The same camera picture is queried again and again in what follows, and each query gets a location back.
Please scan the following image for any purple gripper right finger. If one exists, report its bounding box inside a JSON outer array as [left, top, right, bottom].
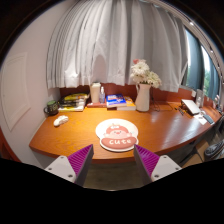
[[133, 144, 183, 186]]

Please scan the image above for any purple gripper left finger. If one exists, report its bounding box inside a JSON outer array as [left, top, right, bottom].
[[44, 143, 95, 187]]

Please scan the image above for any pink cartoon mouse pad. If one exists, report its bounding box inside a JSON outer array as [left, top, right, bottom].
[[95, 119, 138, 153]]

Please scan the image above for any white computer mouse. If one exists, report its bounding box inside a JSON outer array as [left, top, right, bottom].
[[53, 115, 68, 127]]

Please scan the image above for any red flat book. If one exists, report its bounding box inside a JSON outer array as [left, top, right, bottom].
[[87, 103, 107, 108]]

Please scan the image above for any white ceramic vase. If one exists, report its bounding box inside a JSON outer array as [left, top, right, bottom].
[[135, 84, 151, 112]]

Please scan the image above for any yellow book underneath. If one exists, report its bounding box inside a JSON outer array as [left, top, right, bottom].
[[113, 96, 136, 111]]

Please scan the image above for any stack of books left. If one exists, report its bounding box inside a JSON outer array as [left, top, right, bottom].
[[58, 93, 89, 112]]

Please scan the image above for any dark green mug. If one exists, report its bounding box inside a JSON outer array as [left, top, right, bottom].
[[44, 100, 58, 116]]

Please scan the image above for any blue book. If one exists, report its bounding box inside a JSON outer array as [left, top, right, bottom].
[[106, 94, 126, 108]]

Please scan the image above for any white paper sheet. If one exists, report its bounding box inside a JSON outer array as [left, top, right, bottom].
[[194, 114, 207, 125]]

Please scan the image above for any silver laptop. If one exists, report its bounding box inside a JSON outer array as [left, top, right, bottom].
[[181, 99, 201, 115]]

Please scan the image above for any clear sanitizer bottle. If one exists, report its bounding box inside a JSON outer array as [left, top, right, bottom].
[[99, 86, 105, 104]]

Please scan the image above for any office chair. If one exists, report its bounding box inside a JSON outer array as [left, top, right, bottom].
[[204, 116, 224, 161]]

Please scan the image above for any black remote control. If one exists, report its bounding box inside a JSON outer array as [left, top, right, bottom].
[[203, 115, 214, 124]]

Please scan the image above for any white tissue box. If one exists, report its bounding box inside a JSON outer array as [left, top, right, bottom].
[[90, 83, 101, 103]]

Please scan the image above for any white flower bouquet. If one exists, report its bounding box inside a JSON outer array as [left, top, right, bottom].
[[130, 59, 162, 88]]

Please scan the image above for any white curtain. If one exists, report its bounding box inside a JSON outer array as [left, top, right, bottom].
[[46, 0, 188, 92]]

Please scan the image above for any black cable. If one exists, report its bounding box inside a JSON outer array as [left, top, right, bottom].
[[149, 89, 176, 112]]

